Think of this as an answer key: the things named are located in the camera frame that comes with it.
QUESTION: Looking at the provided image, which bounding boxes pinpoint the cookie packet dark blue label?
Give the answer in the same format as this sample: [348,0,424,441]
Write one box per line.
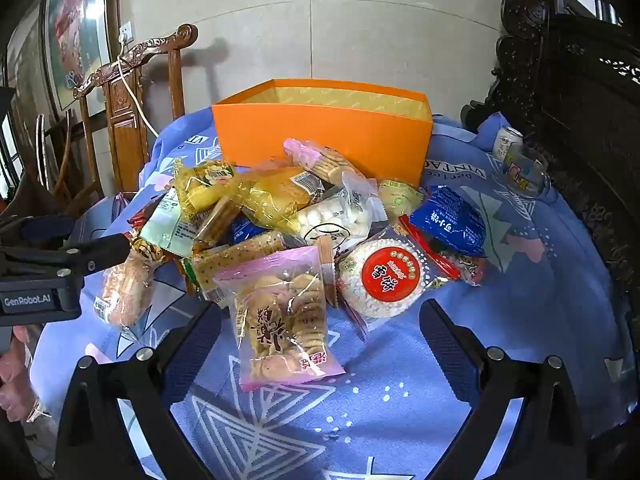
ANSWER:
[227,215,267,246]

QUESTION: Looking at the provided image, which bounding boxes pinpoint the blue snack packet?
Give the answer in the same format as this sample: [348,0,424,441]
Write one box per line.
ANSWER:
[409,185,488,261]

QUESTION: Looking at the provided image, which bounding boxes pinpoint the pale green snack packet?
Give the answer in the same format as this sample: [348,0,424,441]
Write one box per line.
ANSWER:
[140,187,197,257]

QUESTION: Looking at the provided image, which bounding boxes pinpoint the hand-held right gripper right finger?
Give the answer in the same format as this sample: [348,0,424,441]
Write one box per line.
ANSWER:
[419,299,586,480]

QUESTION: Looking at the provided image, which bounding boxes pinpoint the yellow cake packet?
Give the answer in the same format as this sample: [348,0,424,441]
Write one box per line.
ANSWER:
[235,167,323,231]

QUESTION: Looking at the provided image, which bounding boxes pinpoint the yellow egg roll packet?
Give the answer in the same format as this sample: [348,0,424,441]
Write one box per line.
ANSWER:
[172,157,237,222]

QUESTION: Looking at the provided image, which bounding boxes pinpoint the dark carved wooden furniture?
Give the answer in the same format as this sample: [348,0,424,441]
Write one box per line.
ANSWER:
[460,0,640,311]

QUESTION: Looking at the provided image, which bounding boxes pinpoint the framed wall picture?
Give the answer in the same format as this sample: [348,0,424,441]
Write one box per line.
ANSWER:
[42,0,113,111]

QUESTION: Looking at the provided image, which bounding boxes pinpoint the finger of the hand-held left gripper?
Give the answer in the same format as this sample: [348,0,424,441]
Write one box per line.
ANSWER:
[65,232,132,276]

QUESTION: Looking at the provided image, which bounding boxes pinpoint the round rice cracker packet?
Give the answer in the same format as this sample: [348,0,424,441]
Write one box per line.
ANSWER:
[337,220,462,332]

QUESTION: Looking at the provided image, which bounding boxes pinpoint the white drink can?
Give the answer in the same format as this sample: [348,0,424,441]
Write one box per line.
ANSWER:
[492,127,524,162]

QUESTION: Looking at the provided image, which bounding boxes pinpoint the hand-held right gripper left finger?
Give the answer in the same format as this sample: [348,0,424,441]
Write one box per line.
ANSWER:
[55,300,223,480]

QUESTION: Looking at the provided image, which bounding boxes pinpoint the carved wooden chair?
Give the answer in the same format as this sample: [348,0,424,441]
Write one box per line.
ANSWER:
[74,24,198,196]

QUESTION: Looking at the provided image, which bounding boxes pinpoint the white ball snack packet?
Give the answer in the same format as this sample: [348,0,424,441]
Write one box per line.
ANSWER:
[294,175,387,252]

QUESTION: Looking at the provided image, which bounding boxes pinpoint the white power cable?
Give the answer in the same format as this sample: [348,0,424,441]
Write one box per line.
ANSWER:
[117,35,160,136]

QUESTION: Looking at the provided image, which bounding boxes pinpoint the brown cracker packet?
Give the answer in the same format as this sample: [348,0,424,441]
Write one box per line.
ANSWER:
[191,195,244,256]

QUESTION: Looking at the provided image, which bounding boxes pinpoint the dark wooden chair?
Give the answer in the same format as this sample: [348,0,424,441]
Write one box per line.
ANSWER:
[36,110,103,217]

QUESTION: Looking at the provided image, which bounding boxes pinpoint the orange fabric box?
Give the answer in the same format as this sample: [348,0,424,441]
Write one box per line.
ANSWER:
[211,78,433,186]

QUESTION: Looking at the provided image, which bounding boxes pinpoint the green yellow snack packet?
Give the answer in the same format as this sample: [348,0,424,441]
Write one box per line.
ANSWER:
[377,178,426,211]

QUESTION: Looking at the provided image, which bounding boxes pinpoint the blue printed tablecloth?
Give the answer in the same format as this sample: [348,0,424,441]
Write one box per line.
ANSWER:
[30,107,636,480]

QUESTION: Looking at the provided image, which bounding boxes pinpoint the rice cracker packet orange ends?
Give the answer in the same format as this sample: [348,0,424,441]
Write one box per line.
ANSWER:
[94,236,167,332]

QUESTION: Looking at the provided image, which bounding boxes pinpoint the person's left hand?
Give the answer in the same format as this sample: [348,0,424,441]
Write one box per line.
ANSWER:
[0,326,42,423]

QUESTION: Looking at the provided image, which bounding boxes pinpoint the red snack packet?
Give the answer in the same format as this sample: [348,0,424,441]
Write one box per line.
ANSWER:
[425,240,487,287]

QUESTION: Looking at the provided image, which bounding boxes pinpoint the thin wafer packet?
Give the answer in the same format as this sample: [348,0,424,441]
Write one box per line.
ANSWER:
[315,235,342,307]

